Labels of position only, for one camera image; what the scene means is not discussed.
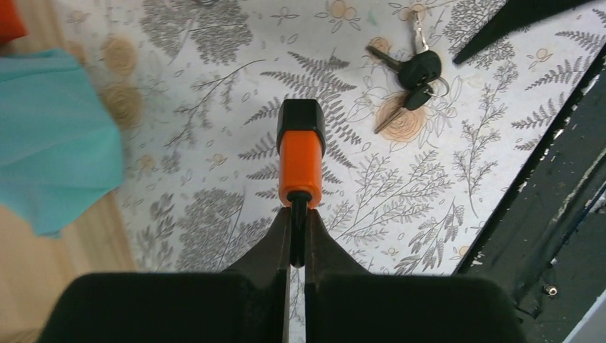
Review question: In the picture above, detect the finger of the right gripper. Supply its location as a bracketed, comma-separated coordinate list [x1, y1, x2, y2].
[452, 0, 590, 64]

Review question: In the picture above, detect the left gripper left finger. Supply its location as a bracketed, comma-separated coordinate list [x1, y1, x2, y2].
[39, 208, 291, 342]

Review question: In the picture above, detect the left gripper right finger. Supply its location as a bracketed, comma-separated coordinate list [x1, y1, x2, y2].
[304, 210, 525, 342]

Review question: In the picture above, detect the black key bunch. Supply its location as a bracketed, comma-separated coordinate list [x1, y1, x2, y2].
[366, 10, 450, 134]

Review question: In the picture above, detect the orange black padlock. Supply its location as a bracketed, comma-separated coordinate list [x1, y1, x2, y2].
[276, 99, 326, 268]

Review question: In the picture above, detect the floral patterned mat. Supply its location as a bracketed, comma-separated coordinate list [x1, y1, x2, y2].
[56, 1, 605, 275]

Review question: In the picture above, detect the teal shirt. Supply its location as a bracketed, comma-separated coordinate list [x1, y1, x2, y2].
[1, 49, 124, 237]

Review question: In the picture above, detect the orange shirt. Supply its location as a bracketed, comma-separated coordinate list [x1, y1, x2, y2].
[1, 0, 27, 46]

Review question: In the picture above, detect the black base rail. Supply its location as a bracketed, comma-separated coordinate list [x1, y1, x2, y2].
[456, 51, 605, 342]

